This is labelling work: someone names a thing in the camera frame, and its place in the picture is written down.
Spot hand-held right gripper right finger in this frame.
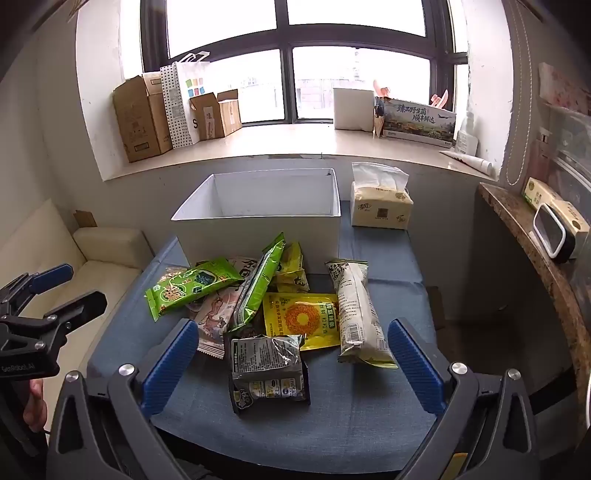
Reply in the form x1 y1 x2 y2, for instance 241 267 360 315
388 318 543 480

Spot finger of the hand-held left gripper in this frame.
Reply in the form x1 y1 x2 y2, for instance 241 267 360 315
0 290 108 354
0 263 75 319

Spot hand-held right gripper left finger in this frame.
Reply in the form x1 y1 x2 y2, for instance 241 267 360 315
45 318 218 480

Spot pink beige snack packet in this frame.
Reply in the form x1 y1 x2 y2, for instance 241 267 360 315
187 256 245 360

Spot white storage box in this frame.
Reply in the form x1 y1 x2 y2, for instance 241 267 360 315
171 168 342 278

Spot small yellow green snack packet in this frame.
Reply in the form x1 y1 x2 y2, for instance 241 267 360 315
276 268 311 294
277 241 305 275

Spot person's left hand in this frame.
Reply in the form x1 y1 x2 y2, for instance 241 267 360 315
23 377 47 433

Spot cream sofa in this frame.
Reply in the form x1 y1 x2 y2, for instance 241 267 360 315
0 198 155 370

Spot cardboard box on floor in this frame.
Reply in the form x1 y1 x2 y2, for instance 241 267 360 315
424 285 448 330

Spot wide green snack packet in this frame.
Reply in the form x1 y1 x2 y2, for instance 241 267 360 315
144 257 245 322

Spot long cream snack packet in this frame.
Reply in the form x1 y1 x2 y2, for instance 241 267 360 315
324 259 399 370

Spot silver grey snack packet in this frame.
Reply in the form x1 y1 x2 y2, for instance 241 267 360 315
224 323 311 415

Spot long green snack packet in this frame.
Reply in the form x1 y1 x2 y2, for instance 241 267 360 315
226 232 287 332

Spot brown marble counter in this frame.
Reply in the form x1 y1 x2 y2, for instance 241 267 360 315
478 181 591 407

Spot beige tissue pack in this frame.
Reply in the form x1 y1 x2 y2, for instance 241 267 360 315
349 161 414 230

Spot large cardboard box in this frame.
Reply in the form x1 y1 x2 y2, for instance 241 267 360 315
113 73 174 163

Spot white black table mirror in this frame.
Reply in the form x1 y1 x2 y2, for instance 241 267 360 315
532 202 578 264

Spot polka dot paper bag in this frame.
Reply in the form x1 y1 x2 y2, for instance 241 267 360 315
159 62 200 149

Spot white tube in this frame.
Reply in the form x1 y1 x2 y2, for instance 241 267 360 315
438 150 496 176

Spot cream green tea box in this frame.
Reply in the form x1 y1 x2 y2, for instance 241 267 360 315
522 176 585 232

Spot small open cardboard box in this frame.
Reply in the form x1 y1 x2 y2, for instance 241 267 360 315
189 89 243 140

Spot white pump bottle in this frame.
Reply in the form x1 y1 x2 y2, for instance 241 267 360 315
455 111 479 156

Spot printed landscape carton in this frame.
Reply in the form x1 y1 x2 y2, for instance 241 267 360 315
376 95 457 148

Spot white paper bag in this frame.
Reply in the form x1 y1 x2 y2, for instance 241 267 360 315
174 52 218 144

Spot clear plastic container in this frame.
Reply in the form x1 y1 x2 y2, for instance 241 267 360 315
538 104 591 259

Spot plain white box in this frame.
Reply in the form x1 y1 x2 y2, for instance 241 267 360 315
332 88 376 131

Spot white pink box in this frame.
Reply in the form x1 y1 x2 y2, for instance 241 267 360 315
538 62 591 116

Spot black window frame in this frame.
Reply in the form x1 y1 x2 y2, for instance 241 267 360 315
139 0 469 125

